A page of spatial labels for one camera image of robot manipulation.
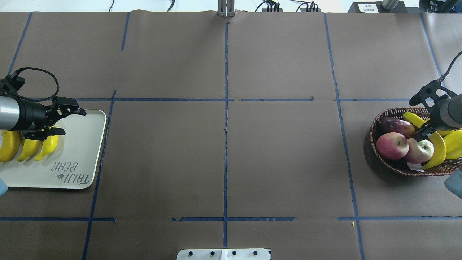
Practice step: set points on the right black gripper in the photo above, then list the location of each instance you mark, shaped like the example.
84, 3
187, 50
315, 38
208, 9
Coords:
434, 120

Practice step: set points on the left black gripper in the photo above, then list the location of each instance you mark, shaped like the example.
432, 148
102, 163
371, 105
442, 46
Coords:
31, 115

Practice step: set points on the yellow banana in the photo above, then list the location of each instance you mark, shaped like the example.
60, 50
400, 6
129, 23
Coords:
440, 150
10, 144
48, 147
30, 148

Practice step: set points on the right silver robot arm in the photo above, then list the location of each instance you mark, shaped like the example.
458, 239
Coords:
445, 114

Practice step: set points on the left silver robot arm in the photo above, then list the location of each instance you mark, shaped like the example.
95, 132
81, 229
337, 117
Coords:
10, 114

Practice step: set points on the brown wicker basket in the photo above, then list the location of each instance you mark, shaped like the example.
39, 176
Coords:
400, 166

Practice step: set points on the pale green-red apple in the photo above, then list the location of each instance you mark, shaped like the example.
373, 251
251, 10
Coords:
419, 152

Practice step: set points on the yellow starfruit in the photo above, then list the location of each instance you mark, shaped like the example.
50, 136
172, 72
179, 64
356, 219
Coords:
453, 142

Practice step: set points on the red apple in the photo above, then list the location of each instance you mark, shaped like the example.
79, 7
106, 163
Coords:
392, 145

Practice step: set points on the dark red mango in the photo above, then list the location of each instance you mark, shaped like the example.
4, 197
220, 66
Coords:
391, 124

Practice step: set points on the white bear tray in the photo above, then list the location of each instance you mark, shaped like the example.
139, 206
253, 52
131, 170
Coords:
74, 162

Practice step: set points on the black label box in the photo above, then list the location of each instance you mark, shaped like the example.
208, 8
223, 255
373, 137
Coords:
384, 6

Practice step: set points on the white pillar with base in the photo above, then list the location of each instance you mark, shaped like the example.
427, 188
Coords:
225, 254

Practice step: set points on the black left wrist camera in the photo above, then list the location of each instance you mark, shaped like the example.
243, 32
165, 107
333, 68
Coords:
11, 84

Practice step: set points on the aluminium frame post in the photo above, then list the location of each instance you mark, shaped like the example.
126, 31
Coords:
226, 8

